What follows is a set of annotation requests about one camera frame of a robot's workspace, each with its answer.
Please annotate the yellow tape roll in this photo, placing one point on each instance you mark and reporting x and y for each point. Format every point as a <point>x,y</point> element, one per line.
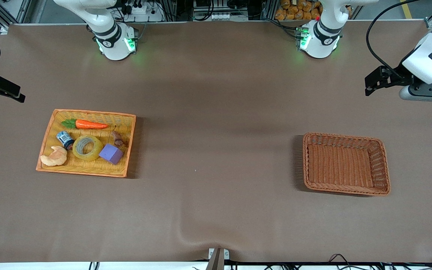
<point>98,150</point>

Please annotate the small blue labelled jar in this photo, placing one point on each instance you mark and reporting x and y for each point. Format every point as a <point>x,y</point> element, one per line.
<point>65,138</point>

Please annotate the small white power strip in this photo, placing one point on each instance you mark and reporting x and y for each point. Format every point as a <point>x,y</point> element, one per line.
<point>219,16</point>

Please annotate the orange toy carrot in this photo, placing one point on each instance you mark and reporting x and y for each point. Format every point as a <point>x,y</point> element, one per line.
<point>88,124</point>

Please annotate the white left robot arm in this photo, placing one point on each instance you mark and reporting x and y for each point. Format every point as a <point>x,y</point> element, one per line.
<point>319,41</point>

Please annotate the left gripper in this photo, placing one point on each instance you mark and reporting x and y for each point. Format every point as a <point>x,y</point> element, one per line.
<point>396,76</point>

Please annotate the toy croissant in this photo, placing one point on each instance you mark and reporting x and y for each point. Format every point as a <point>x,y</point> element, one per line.
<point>54,159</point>

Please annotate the brown wicker basket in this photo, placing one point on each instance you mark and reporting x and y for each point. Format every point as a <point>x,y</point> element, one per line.
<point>339,165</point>

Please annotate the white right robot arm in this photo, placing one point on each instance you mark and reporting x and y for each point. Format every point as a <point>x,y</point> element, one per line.
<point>114,45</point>

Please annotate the white power strip with plugs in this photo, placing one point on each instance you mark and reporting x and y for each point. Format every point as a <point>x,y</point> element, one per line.
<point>141,9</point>

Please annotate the bag of orange buns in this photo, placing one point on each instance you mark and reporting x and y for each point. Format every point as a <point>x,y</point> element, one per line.
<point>294,13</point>

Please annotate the purple foam block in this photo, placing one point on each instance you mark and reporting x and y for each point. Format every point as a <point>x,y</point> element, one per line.
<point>110,153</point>

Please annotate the metal table edge bracket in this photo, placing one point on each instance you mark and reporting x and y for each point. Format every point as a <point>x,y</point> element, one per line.
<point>218,258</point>

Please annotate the yellow woven tray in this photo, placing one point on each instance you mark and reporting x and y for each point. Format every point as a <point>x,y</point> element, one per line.
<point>88,168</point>

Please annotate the brown toy root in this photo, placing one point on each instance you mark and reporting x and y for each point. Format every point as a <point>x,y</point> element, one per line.
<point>117,139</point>

